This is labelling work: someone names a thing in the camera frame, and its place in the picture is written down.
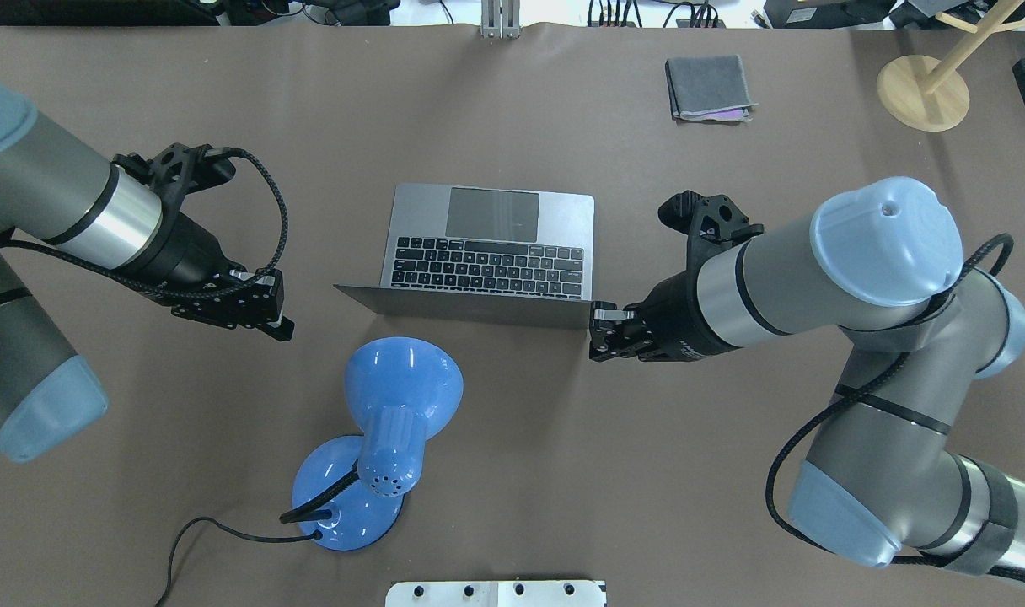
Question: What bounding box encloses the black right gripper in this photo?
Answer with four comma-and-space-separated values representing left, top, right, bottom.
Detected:
588, 274, 737, 363

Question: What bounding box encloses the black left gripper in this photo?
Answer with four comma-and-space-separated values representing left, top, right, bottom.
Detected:
130, 212, 294, 342

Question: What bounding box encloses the grey laptop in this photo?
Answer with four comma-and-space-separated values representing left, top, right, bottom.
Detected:
339, 183, 596, 330

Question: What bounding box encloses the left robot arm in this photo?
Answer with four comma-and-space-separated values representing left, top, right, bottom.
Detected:
0, 84, 294, 464

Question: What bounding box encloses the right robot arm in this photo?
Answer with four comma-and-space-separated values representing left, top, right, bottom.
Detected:
589, 176, 1025, 584

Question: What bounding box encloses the blue desk lamp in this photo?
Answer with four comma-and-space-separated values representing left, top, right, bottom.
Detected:
280, 336, 464, 551

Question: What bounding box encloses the grey folded cloth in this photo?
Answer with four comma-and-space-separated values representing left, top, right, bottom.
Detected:
664, 54, 756, 123

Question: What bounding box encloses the wooden stand with round base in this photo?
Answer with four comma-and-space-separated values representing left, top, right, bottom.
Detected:
876, 1, 1025, 133

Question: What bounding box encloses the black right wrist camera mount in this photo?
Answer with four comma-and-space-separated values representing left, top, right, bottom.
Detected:
657, 190, 765, 271

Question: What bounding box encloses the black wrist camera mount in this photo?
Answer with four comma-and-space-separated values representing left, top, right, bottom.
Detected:
657, 190, 765, 271
111, 143, 236, 214

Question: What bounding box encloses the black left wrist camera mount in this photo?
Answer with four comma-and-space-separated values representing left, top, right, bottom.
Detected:
111, 143, 236, 214

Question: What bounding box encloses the black lamp power cable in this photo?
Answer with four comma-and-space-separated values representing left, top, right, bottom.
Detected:
154, 517, 324, 607

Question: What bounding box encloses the aluminium frame post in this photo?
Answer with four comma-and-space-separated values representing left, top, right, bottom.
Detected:
479, 0, 523, 40

